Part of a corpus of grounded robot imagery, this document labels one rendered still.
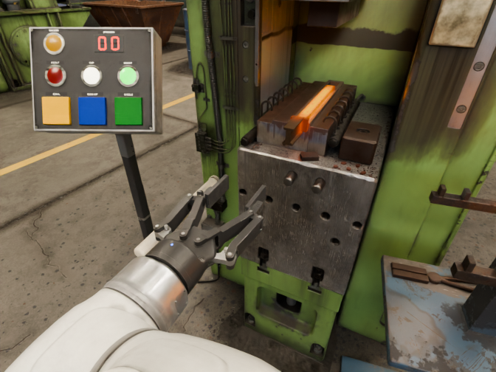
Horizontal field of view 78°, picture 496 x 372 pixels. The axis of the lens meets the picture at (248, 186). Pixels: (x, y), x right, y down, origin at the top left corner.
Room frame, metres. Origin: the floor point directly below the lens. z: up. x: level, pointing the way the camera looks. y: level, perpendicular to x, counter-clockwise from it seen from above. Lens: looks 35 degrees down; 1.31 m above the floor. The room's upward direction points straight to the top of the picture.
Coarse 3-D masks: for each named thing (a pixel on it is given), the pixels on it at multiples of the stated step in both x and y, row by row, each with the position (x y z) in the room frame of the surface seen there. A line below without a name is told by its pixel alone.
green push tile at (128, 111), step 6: (114, 102) 0.81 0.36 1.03; (120, 102) 0.81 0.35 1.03; (126, 102) 0.81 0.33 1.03; (132, 102) 0.81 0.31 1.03; (138, 102) 0.81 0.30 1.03; (114, 108) 0.80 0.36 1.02; (120, 108) 0.80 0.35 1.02; (126, 108) 0.80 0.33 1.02; (132, 108) 0.80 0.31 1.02; (138, 108) 0.80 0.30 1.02; (120, 114) 0.79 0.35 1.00; (126, 114) 0.79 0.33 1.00; (132, 114) 0.79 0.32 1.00; (138, 114) 0.79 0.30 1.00; (120, 120) 0.79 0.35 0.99; (126, 120) 0.78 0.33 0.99; (132, 120) 0.78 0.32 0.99; (138, 120) 0.78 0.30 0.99
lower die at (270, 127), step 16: (336, 80) 1.13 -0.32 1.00; (304, 96) 0.98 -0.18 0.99; (336, 96) 0.98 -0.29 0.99; (272, 112) 0.87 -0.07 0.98; (288, 112) 0.84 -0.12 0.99; (320, 112) 0.83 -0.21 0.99; (272, 128) 0.78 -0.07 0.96; (320, 128) 0.73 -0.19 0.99; (272, 144) 0.78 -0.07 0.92; (304, 144) 0.74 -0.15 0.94; (320, 144) 0.72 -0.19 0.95
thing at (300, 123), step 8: (328, 88) 1.01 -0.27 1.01; (320, 96) 0.93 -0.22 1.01; (312, 104) 0.86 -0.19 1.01; (320, 104) 0.88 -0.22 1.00; (304, 112) 0.79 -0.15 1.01; (312, 112) 0.80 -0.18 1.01; (296, 120) 0.71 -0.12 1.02; (304, 120) 0.73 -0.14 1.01; (288, 128) 0.66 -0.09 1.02; (296, 128) 0.70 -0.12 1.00; (304, 128) 0.73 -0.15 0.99; (288, 136) 0.66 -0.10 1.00; (296, 136) 0.70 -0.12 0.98; (288, 144) 0.66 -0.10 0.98
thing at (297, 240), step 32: (384, 128) 0.90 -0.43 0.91; (256, 160) 0.74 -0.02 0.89; (288, 160) 0.70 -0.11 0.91; (320, 160) 0.69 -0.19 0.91; (352, 192) 0.62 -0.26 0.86; (288, 224) 0.69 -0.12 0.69; (320, 224) 0.65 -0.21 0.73; (256, 256) 0.74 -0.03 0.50; (288, 256) 0.69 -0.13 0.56; (320, 256) 0.64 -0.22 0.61; (352, 256) 0.60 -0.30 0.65
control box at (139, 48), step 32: (32, 32) 0.91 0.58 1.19; (64, 32) 0.91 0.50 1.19; (96, 32) 0.91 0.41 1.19; (128, 32) 0.91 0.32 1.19; (32, 64) 0.87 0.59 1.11; (64, 64) 0.87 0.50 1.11; (96, 64) 0.87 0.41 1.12; (128, 64) 0.87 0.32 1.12; (160, 64) 0.93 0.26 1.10; (32, 96) 0.83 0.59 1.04; (64, 96) 0.83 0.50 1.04; (96, 96) 0.83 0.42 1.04; (128, 96) 0.82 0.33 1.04; (160, 96) 0.88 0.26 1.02; (64, 128) 0.78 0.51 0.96; (96, 128) 0.78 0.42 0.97; (128, 128) 0.78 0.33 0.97; (160, 128) 0.83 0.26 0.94
